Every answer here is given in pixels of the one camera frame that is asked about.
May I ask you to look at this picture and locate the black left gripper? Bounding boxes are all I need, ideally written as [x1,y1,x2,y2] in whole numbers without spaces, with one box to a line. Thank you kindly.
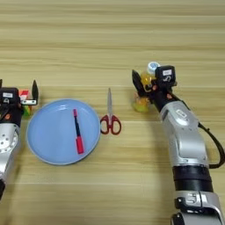
[0,78,40,127]

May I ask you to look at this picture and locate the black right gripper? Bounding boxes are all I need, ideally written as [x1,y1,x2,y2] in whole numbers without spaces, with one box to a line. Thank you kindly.
[131,69,179,113]

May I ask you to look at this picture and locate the orange juice bottle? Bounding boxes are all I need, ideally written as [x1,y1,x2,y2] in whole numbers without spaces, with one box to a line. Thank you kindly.
[133,61,161,113]

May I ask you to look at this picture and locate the red handled scissors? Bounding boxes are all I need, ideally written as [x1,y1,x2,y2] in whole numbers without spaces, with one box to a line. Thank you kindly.
[99,87,122,135]

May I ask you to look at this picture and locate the colourful puzzle cube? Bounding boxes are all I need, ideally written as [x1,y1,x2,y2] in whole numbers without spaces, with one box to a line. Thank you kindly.
[18,89,33,117]

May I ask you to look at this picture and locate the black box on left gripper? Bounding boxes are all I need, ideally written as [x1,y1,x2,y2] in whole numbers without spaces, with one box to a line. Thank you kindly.
[0,87,20,105]

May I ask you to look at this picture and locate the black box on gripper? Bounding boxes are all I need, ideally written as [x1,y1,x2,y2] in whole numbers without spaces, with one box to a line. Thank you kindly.
[155,65,178,87]
[0,87,20,105]

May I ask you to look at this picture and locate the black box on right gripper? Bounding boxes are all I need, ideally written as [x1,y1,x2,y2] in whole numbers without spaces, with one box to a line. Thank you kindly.
[155,65,178,87]

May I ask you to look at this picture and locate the light blue round plate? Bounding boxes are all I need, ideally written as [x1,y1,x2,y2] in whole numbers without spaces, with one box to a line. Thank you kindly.
[25,98,102,165]

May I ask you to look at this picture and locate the red and black marker pen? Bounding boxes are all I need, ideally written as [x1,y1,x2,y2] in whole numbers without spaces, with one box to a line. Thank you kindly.
[72,108,85,155]

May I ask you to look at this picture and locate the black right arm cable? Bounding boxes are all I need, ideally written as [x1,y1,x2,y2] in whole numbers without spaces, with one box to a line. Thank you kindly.
[197,121,225,170]

